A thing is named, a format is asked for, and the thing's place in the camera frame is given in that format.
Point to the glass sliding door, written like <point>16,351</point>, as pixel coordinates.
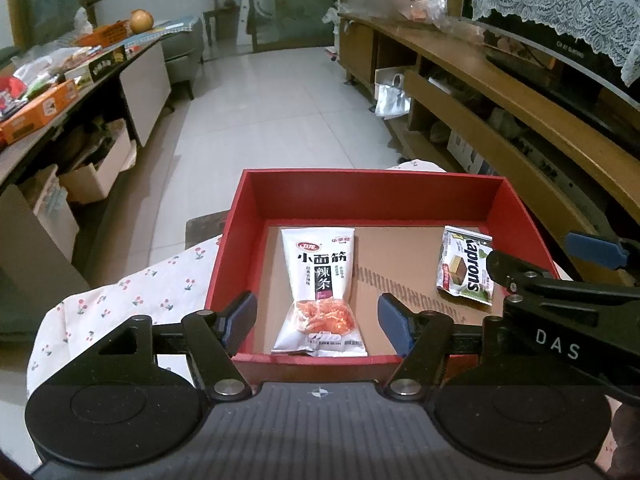
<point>295,5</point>

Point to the pile of assorted packets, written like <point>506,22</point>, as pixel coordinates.
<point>40,67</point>

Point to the white plastic bag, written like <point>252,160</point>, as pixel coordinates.
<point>84,19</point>

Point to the black television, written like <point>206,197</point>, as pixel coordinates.
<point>550,47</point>

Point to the dark small table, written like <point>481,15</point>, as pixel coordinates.
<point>202,230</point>

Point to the clear plastic bags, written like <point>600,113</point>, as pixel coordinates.
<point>430,7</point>

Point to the orange tray box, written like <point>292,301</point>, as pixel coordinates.
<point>102,35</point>

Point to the silver paper bag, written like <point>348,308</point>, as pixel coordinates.
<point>391,101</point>

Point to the yellow pomelo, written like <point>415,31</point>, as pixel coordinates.
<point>141,21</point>

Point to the open cardboard box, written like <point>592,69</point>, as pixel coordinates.
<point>100,170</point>

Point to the white spicy strip packet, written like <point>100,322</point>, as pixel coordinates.
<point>317,270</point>

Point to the long white side table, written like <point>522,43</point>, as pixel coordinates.
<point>147,90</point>

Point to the red cardboard box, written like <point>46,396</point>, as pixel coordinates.
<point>240,210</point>

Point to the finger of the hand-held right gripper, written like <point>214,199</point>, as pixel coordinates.
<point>595,250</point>
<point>505,266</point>

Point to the white appliance carton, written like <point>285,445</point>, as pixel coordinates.
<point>465,152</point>

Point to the cherry print white cloth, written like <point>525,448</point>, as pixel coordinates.
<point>125,300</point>

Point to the dark wooden chair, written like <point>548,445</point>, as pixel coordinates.
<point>225,7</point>

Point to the orange flat box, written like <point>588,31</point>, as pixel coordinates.
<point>40,110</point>

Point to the wooden television cabinet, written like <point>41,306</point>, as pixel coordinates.
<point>500,91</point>

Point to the green wafer packet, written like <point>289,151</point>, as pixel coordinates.
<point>462,265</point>

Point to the checkered cloth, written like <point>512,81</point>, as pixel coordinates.
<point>170,27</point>

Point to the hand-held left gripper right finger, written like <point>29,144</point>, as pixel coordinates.
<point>394,320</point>

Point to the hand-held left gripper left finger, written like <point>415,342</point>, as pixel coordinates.
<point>241,316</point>

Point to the black long box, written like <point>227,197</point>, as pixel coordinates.
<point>106,62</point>

